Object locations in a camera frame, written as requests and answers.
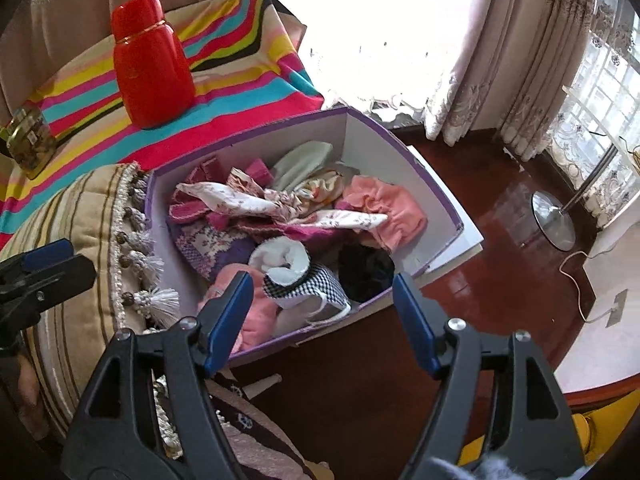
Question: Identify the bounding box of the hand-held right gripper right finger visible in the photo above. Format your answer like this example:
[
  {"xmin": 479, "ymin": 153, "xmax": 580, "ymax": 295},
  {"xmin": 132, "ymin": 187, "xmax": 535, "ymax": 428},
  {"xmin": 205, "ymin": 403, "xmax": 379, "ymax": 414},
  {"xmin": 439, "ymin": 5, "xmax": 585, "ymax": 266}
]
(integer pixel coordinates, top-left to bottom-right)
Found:
[{"xmin": 392, "ymin": 272, "xmax": 586, "ymax": 480}]

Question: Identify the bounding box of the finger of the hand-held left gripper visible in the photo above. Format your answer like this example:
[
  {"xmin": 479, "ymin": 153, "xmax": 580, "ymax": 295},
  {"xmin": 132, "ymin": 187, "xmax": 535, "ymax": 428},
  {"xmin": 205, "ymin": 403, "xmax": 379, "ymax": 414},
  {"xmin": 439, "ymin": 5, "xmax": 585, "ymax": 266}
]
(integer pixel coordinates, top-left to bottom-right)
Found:
[
  {"xmin": 0, "ymin": 254, "xmax": 97, "ymax": 321},
  {"xmin": 0, "ymin": 238, "xmax": 73, "ymax": 286}
]

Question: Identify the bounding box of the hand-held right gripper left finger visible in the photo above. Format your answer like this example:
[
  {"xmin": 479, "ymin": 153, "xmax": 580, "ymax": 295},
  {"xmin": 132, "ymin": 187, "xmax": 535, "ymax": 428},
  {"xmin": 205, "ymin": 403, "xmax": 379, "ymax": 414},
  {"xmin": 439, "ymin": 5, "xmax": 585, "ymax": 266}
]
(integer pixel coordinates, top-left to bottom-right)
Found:
[{"xmin": 60, "ymin": 271, "xmax": 256, "ymax": 480}]

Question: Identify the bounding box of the purple floral patchwork cloth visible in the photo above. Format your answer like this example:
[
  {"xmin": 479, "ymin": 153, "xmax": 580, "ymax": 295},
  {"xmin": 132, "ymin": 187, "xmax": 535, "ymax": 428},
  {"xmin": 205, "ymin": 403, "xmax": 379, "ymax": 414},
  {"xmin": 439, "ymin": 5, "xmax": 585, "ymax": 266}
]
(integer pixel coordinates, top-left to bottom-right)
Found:
[{"xmin": 172, "ymin": 220, "xmax": 261, "ymax": 283}]

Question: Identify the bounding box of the black fuzzy cloth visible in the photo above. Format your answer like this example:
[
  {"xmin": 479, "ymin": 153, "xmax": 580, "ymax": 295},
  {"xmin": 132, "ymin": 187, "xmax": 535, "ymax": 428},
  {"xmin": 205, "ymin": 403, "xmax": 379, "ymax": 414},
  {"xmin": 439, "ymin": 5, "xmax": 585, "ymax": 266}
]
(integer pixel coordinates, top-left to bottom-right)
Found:
[{"xmin": 337, "ymin": 244, "xmax": 396, "ymax": 303}]

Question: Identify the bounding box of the checkered face mask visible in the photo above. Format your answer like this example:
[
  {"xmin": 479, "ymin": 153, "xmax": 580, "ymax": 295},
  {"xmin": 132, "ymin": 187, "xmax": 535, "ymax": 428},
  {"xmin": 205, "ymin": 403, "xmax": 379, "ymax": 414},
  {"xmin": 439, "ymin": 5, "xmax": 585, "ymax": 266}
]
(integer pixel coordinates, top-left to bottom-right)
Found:
[{"xmin": 262, "ymin": 264, "xmax": 351, "ymax": 323}]

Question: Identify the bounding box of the white floral cloth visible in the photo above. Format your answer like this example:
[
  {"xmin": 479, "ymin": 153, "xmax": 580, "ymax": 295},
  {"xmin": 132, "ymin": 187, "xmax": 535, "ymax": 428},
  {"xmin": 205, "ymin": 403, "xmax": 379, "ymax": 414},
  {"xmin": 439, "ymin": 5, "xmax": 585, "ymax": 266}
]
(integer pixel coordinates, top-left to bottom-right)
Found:
[{"xmin": 172, "ymin": 167, "xmax": 390, "ymax": 233}]

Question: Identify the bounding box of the pink ruffled cloth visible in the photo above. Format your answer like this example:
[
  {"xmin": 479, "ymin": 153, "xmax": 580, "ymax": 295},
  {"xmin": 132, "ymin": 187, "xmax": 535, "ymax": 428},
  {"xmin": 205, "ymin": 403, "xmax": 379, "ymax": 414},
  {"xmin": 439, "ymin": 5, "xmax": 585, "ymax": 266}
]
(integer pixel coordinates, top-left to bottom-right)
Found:
[{"xmin": 334, "ymin": 175, "xmax": 428, "ymax": 253}]

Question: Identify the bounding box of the white printed satin pouch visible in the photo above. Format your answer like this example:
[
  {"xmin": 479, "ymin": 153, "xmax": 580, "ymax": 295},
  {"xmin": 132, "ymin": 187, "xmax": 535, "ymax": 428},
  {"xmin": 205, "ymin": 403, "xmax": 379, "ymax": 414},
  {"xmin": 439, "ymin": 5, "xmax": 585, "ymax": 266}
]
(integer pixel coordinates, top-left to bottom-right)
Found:
[{"xmin": 295, "ymin": 167, "xmax": 346, "ymax": 208}]

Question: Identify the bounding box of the pale blue cloth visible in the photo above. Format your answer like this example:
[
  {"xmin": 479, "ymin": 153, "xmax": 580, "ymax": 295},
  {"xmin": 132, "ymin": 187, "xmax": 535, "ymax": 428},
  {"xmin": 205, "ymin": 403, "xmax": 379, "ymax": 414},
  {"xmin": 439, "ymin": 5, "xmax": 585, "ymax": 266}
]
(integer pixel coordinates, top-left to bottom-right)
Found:
[{"xmin": 272, "ymin": 140, "xmax": 335, "ymax": 193}]

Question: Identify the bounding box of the purple cardboard box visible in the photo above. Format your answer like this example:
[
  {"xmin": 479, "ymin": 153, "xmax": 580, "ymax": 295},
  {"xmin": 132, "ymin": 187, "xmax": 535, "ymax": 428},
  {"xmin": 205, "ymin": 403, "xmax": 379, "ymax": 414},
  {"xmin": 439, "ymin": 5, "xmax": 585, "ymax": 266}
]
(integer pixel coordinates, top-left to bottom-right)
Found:
[{"xmin": 145, "ymin": 106, "xmax": 463, "ymax": 368}]

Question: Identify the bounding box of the striped beige pillow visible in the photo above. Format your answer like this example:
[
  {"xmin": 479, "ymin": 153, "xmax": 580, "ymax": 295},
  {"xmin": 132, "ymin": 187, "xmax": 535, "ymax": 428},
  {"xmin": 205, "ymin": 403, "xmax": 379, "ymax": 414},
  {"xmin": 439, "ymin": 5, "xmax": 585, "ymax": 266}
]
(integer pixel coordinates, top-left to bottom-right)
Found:
[{"xmin": 0, "ymin": 161, "xmax": 181, "ymax": 443}]

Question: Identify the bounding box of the dark patterned clothing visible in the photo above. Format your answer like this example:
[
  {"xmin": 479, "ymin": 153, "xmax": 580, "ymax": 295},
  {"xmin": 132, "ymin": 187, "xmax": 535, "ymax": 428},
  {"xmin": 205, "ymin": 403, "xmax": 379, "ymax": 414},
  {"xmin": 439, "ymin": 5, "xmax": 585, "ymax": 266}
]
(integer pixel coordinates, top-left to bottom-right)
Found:
[{"xmin": 205, "ymin": 377, "xmax": 336, "ymax": 480}]

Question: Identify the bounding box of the grey fuzzy cloth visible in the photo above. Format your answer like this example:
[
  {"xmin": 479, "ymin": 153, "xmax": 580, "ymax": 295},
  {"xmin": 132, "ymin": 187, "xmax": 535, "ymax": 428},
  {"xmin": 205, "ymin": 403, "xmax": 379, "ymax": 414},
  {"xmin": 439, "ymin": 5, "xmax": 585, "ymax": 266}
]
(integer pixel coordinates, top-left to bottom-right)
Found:
[{"xmin": 430, "ymin": 455, "xmax": 586, "ymax": 480}]

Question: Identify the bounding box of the colourful striped tablecloth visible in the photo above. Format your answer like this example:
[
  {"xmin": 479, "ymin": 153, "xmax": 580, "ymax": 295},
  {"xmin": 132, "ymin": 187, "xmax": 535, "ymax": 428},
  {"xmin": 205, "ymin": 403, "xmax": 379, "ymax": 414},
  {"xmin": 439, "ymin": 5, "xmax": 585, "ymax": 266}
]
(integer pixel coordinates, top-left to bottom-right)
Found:
[{"xmin": 0, "ymin": 0, "xmax": 325, "ymax": 251}]

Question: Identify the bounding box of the metal stand with round base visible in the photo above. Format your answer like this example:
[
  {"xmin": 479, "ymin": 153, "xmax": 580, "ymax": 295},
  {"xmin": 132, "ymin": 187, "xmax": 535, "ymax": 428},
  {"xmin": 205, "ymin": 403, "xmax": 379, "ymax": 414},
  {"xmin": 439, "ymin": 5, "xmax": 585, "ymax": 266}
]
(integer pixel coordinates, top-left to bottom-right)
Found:
[{"xmin": 531, "ymin": 142, "xmax": 618, "ymax": 252}]

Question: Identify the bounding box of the yellow sofa cushion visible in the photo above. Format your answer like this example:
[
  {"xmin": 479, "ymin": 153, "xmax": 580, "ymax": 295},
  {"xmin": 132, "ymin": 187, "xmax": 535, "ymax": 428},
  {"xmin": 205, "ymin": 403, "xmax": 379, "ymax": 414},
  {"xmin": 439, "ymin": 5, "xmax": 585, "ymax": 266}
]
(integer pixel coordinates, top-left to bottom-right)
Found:
[{"xmin": 570, "ymin": 410, "xmax": 598, "ymax": 441}]

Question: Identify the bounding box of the red thermos flask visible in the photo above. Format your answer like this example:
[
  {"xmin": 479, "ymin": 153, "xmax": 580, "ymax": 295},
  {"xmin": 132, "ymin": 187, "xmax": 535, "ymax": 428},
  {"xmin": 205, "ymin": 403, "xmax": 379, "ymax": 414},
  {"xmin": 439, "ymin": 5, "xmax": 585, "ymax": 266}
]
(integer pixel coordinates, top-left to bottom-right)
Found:
[{"xmin": 111, "ymin": 0, "xmax": 197, "ymax": 130}]

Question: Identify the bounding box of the sheer floral curtain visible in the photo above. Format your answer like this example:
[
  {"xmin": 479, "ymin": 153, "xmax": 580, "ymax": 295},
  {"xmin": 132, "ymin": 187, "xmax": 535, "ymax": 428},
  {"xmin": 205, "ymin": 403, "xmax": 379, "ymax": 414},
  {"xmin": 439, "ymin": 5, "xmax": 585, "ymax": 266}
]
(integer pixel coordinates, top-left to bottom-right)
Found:
[{"xmin": 325, "ymin": 0, "xmax": 531, "ymax": 141}]

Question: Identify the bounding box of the brown patterned curtain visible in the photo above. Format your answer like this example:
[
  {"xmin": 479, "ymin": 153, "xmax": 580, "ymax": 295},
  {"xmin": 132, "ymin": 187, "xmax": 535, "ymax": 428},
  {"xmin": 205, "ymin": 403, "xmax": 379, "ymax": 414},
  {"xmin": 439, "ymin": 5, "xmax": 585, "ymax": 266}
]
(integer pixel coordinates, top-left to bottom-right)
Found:
[{"xmin": 500, "ymin": 0, "xmax": 606, "ymax": 161}]

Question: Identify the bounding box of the floor lamp base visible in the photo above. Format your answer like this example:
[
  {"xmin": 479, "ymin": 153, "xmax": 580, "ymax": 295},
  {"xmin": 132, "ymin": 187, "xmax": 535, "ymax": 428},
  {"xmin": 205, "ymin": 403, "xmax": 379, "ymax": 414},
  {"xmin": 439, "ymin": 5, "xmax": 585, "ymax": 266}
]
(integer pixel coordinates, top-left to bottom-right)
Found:
[{"xmin": 545, "ymin": 10, "xmax": 640, "ymax": 226}]

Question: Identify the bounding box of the white floor cable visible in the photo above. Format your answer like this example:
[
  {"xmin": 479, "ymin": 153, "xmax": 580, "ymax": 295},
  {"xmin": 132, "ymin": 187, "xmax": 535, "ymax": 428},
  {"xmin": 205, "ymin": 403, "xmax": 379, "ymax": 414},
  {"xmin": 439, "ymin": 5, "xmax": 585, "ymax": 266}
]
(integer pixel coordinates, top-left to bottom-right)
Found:
[{"xmin": 559, "ymin": 250, "xmax": 613, "ymax": 325}]

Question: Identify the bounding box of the white wall socket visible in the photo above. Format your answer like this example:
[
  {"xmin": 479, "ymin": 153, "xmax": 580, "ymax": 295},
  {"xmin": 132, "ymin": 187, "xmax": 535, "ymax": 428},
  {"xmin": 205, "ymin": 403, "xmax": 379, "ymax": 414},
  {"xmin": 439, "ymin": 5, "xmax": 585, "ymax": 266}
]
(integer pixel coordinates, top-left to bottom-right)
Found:
[{"xmin": 605, "ymin": 290, "xmax": 628, "ymax": 328}]

